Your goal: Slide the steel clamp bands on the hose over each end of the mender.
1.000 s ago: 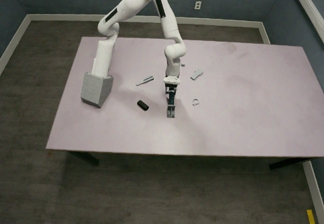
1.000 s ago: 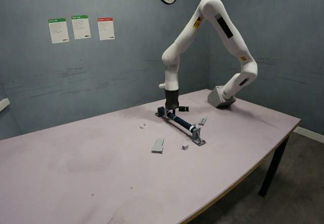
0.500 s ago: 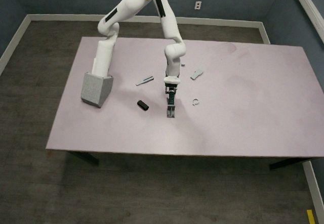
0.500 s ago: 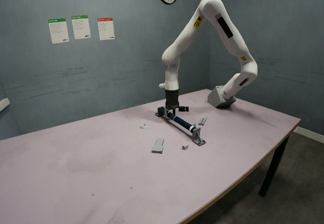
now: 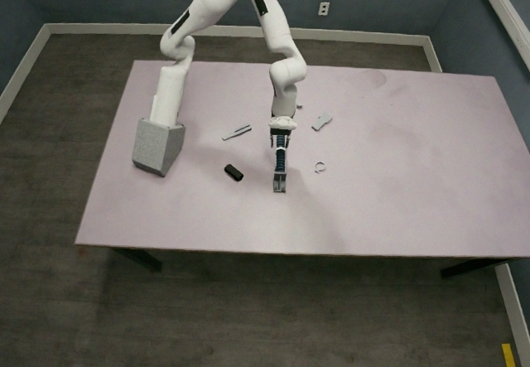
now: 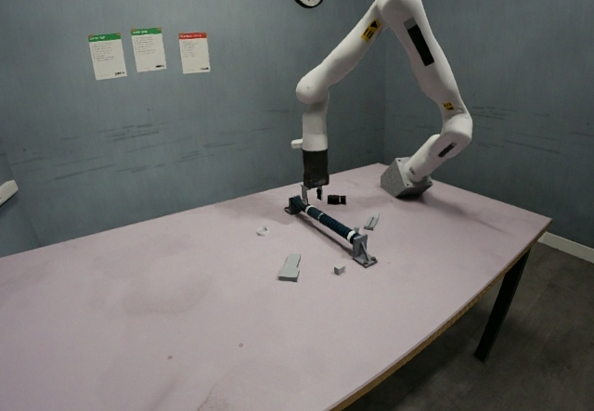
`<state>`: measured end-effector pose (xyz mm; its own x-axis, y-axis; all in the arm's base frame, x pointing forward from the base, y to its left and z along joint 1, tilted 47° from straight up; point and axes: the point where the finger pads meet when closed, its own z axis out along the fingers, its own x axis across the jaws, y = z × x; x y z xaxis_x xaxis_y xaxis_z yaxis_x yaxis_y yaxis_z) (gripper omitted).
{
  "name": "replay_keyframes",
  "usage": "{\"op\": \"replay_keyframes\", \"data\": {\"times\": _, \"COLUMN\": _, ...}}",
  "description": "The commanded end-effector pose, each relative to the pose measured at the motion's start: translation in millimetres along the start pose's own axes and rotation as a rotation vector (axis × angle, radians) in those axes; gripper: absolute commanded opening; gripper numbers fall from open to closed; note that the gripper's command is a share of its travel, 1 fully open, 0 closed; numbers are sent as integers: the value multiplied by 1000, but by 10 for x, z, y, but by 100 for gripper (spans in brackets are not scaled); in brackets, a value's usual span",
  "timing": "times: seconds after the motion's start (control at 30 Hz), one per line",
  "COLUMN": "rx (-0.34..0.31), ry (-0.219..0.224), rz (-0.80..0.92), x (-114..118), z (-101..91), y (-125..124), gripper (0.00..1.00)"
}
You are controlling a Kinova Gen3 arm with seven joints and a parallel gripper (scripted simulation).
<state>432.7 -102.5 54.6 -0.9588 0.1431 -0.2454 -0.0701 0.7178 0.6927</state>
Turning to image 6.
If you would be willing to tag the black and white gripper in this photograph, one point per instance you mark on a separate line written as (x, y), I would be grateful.
(315, 162)

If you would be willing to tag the short black cylinder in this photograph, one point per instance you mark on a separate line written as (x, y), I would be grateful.
(336, 199)

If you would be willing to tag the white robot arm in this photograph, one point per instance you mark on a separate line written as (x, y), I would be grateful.
(408, 21)

